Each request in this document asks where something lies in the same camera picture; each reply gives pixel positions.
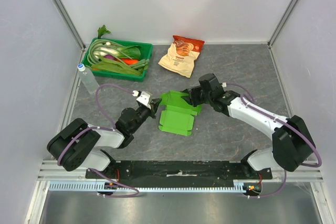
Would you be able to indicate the green asparagus bunch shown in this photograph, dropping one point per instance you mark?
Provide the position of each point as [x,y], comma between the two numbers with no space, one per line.
[140,64]

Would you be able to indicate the red and cream snack bag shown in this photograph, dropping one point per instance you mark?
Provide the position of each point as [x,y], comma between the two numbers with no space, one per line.
[181,55]

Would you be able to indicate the green long beans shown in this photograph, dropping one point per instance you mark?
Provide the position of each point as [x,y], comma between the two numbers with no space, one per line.
[95,50]

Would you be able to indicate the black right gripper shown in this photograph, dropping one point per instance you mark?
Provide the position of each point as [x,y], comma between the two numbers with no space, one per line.
[192,97]

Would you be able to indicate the purple onion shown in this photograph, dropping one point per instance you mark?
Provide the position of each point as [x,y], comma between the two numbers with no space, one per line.
[109,57]

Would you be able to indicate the celery leaf sprig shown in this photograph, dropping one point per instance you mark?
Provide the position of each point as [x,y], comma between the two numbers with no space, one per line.
[102,31]

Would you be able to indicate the bok choy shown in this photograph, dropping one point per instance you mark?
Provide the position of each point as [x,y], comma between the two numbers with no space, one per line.
[132,52]

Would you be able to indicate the green leafy vegetable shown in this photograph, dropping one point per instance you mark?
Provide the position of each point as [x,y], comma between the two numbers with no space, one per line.
[116,68]

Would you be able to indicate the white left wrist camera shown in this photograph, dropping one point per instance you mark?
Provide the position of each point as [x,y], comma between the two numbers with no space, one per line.
[143,97]

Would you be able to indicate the orange carrot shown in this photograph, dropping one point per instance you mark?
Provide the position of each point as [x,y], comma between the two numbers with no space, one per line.
[130,61]

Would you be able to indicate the green plastic crate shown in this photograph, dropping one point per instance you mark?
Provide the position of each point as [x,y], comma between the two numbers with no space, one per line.
[146,52]

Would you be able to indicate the clear plastic water bottle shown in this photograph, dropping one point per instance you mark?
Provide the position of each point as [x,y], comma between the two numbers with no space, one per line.
[87,78]

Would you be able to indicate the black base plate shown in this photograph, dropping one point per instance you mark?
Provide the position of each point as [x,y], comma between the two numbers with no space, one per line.
[182,173]

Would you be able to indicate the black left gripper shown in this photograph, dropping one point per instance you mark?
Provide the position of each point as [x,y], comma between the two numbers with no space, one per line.
[153,107]

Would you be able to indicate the green paper box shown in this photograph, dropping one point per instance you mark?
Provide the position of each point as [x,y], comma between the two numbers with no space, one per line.
[178,116]

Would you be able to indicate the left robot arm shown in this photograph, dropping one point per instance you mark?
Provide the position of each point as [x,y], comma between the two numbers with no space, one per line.
[81,144]

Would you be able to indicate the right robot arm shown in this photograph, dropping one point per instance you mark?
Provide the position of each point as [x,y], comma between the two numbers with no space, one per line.
[292,143]

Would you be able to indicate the light blue cable duct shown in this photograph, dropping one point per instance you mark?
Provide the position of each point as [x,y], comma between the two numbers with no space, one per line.
[105,186]

